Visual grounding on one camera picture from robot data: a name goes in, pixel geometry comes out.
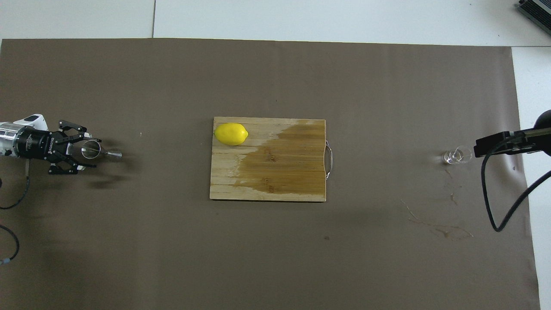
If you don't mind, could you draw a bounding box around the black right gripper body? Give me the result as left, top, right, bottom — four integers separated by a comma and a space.
533, 110, 551, 155

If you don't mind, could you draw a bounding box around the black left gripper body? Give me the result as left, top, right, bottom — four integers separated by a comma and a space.
15, 128, 72, 163

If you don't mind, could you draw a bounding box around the steel double jigger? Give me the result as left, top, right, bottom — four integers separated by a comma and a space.
81, 139, 123, 162

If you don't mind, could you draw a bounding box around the small clear glass beaker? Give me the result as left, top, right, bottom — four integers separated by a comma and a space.
443, 146, 473, 165

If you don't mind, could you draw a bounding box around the brown paper table mat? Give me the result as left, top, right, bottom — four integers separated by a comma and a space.
0, 38, 541, 310

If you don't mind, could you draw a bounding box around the grey ribbed metal device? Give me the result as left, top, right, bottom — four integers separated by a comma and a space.
517, 0, 551, 36

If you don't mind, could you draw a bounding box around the yellow lemon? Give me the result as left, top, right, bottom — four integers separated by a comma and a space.
214, 123, 249, 146

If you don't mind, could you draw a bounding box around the wooden cutting board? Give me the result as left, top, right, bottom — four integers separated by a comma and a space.
210, 116, 333, 202

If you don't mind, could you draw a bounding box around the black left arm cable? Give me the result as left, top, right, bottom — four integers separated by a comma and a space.
0, 161, 31, 264

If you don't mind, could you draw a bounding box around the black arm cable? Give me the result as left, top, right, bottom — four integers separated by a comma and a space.
481, 131, 551, 232
0, 161, 31, 264

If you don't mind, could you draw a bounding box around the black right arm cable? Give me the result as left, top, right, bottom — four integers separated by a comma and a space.
481, 131, 551, 232

